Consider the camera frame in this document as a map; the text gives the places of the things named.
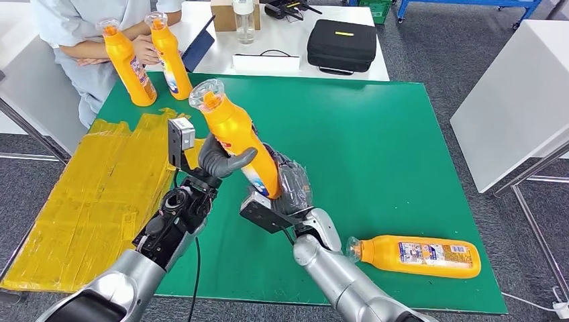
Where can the person's right forearm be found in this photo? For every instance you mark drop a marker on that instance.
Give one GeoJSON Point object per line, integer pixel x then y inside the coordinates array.
{"type": "Point", "coordinates": [80, 51]}

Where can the flat white box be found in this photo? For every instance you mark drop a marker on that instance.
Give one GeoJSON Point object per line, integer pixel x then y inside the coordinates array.
{"type": "Point", "coordinates": [265, 65]}

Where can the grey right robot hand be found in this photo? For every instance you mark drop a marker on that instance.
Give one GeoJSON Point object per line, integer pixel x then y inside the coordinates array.
{"type": "Point", "coordinates": [295, 186]}

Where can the person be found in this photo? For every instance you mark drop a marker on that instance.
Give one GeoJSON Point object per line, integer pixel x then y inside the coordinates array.
{"type": "Point", "coordinates": [75, 17]}

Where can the person's left hand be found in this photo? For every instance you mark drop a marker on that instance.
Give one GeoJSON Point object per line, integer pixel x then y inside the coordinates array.
{"type": "Point", "coordinates": [92, 61]}

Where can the clear bottle with white lid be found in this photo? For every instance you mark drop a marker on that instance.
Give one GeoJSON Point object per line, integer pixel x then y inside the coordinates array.
{"type": "Point", "coordinates": [243, 26]}

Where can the blue wheeled rack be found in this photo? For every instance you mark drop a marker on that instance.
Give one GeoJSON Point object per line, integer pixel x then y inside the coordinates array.
{"type": "Point", "coordinates": [467, 2]}

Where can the person's right hand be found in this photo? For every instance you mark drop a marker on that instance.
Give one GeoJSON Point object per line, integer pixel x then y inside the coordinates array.
{"type": "Point", "coordinates": [146, 49]}

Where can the orange detergent bottle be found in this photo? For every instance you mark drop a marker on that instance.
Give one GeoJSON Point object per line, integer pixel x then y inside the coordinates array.
{"type": "Point", "coordinates": [126, 62]}
{"type": "Point", "coordinates": [169, 53]}
{"type": "Point", "coordinates": [231, 129]}
{"type": "Point", "coordinates": [382, 255]}

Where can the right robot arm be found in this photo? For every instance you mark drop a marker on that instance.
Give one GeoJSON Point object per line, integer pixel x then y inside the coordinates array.
{"type": "Point", "coordinates": [346, 280]}

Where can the person's left forearm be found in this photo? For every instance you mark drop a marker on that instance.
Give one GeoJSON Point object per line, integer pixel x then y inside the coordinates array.
{"type": "Point", "coordinates": [175, 18]}

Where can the black remote controller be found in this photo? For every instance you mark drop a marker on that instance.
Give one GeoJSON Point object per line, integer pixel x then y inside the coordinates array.
{"type": "Point", "coordinates": [283, 9]}

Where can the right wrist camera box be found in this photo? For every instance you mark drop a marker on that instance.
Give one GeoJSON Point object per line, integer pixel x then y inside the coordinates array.
{"type": "Point", "coordinates": [262, 213]}

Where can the green plastic crate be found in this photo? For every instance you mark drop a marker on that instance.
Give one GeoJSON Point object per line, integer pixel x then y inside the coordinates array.
{"type": "Point", "coordinates": [376, 13]}

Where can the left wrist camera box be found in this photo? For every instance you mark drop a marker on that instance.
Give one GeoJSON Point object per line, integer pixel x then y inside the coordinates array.
{"type": "Point", "coordinates": [181, 135]}

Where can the black carry case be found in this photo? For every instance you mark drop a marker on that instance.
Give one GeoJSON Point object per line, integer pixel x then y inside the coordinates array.
{"type": "Point", "coordinates": [341, 46]}

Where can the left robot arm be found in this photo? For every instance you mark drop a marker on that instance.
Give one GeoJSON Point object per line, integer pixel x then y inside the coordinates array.
{"type": "Point", "coordinates": [169, 231]}

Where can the metal table leg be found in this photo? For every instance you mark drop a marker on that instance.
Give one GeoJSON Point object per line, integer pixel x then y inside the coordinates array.
{"type": "Point", "coordinates": [35, 132]}

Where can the yellow taped plastic sheet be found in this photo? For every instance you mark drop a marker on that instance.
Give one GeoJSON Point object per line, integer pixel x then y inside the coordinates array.
{"type": "Point", "coordinates": [80, 213]}

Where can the white table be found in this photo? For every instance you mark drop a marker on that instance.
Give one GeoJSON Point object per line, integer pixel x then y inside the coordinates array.
{"type": "Point", "coordinates": [26, 89]}
{"type": "Point", "coordinates": [284, 37]}
{"type": "Point", "coordinates": [511, 104]}

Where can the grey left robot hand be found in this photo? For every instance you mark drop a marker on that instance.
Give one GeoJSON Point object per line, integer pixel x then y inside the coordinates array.
{"type": "Point", "coordinates": [222, 166]}

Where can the brown cardboard box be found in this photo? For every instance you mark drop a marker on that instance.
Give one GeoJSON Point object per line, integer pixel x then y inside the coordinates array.
{"type": "Point", "coordinates": [221, 15]}

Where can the green table board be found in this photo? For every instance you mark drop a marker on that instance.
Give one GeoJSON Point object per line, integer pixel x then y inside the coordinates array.
{"type": "Point", "coordinates": [355, 133]}

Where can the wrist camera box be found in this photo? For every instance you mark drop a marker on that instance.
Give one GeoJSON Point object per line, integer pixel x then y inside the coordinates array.
{"type": "Point", "coordinates": [262, 213]}
{"type": "Point", "coordinates": [181, 135]}

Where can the metal table frame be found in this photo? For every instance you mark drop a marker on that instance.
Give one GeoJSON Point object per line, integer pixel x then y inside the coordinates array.
{"type": "Point", "coordinates": [533, 167]}

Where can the dark blue tablet case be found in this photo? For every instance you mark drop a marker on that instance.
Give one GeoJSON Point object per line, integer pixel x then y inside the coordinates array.
{"type": "Point", "coordinates": [199, 46]}

